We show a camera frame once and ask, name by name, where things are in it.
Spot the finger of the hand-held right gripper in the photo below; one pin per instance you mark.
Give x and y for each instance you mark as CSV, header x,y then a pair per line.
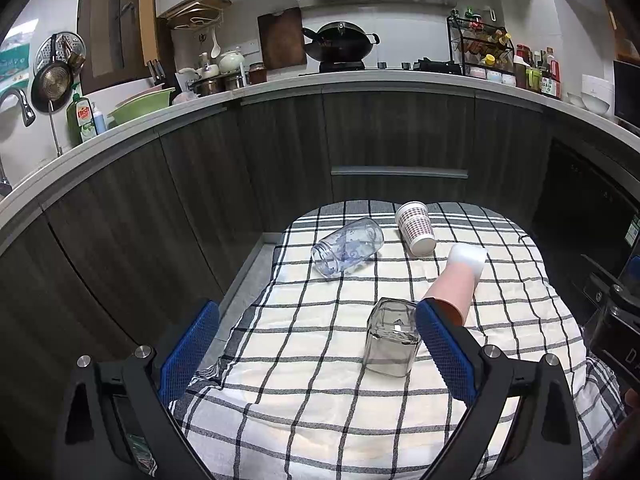
x,y
600,272

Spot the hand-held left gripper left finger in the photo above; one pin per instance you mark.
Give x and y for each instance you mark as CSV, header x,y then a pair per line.
x,y
192,350

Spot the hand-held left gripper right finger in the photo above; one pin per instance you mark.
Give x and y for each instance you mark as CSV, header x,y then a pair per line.
x,y
445,355

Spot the clear square glass cup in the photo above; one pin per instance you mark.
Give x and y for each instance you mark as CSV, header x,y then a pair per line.
x,y
387,355

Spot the pink and white cup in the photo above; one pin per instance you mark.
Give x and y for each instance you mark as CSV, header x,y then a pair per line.
x,y
452,287

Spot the red patterned paper cup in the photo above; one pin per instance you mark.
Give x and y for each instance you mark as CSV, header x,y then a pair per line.
x,y
415,230

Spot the black built-in dishwasher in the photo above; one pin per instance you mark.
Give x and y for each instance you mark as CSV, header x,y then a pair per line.
x,y
580,200

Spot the black and white checked cloth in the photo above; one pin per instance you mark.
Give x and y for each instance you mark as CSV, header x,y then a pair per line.
x,y
300,320

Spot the blue printed glass jar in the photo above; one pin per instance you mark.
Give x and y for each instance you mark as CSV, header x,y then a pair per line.
x,y
345,247

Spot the dark wood lower cabinets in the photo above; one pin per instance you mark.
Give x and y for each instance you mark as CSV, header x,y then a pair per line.
x,y
200,185

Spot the white bowl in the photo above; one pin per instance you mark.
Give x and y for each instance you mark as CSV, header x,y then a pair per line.
x,y
595,104

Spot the black microwave oven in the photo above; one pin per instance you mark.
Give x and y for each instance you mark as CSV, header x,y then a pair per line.
x,y
627,92

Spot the row of sauce bottles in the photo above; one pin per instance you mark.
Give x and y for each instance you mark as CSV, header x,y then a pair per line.
x,y
540,75

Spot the blue plastic bottle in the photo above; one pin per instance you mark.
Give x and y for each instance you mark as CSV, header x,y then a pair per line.
x,y
100,120

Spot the green plastic basin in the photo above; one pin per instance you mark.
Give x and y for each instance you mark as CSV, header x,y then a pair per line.
x,y
140,107

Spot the green dish soap bottle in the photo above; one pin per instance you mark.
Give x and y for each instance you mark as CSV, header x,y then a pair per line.
x,y
82,120

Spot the stainless steel pot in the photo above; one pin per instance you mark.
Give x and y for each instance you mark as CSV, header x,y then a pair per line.
x,y
210,85

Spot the black knife block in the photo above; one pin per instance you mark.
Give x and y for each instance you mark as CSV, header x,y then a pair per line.
x,y
157,72

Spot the brown glass jar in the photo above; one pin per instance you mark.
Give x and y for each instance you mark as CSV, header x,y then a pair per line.
x,y
257,74

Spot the white ceramic teapot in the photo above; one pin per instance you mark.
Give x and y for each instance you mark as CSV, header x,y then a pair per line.
x,y
231,61

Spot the hanging metal frying pan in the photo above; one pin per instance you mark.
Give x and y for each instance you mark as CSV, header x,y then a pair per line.
x,y
50,85

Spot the chrome kitchen faucet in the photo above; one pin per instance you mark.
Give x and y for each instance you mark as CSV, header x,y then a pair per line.
x,y
20,102

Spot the white hanging spoon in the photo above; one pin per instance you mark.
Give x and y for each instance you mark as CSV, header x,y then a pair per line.
x,y
215,47

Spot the black gas stove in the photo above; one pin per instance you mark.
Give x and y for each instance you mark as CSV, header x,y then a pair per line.
x,y
350,66

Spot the dark wooden cutting board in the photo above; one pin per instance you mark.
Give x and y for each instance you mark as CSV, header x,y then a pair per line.
x,y
282,40

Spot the round metal steamer tray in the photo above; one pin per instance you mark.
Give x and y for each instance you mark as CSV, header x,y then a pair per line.
x,y
72,45

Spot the black wok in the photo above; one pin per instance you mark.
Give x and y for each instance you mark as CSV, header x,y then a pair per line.
x,y
340,42

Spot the dark wooden door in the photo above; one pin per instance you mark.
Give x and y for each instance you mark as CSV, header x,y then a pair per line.
x,y
110,25

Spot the teal printed packet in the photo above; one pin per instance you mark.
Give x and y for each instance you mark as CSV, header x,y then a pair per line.
x,y
12,62

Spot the wall rack with boards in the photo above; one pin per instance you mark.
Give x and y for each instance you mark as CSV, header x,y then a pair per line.
x,y
197,10

